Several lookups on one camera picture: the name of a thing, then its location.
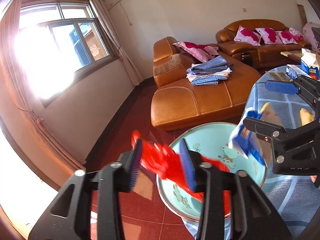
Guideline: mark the white blue milk box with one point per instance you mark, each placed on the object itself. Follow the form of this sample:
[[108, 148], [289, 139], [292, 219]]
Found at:
[[293, 71]]

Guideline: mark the wooden glass-top coffee table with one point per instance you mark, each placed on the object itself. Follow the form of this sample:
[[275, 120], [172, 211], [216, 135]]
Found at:
[[292, 57]]

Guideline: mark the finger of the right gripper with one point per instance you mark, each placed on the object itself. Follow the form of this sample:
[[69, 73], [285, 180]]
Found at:
[[262, 128], [281, 87]]

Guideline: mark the brown leather chaise sofa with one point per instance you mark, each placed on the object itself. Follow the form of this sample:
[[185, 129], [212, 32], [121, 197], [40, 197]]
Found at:
[[178, 104]]

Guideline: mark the large framed window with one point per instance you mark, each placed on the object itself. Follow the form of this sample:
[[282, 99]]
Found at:
[[58, 45]]

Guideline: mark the blue white paper box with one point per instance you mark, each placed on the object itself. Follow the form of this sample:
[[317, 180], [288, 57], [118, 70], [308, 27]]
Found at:
[[246, 142]]

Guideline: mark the pink left curtain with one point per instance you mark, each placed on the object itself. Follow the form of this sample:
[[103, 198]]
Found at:
[[20, 92]]

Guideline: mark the red plastic bag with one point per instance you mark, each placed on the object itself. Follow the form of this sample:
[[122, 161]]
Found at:
[[165, 162]]

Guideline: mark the pink floral pillow on chaise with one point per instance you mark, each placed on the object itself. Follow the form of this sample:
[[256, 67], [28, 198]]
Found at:
[[201, 52]]

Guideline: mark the blue plaid tablecloth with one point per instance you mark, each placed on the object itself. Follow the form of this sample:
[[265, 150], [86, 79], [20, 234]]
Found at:
[[295, 197]]

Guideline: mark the folded blue plaid bedding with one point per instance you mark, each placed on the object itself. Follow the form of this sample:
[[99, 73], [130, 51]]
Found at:
[[209, 73]]

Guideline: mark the blue Look milk carton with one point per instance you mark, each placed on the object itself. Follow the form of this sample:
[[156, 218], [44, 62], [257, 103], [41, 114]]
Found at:
[[310, 63]]

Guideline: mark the beige right curtain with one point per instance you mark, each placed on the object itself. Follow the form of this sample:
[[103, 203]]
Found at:
[[106, 22]]

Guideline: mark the pink blanket on chair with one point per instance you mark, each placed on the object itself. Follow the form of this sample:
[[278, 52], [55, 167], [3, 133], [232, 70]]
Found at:
[[308, 34]]

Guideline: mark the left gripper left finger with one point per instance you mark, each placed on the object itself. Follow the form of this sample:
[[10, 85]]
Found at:
[[68, 216]]

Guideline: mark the brown leather three-seat sofa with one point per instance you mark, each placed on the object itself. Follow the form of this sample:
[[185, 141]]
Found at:
[[263, 56]]

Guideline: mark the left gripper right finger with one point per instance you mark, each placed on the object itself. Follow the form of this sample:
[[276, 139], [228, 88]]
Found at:
[[252, 217]]

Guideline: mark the clear dark snack packet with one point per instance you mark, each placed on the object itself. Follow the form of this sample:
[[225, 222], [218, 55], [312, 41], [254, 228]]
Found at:
[[279, 76]]

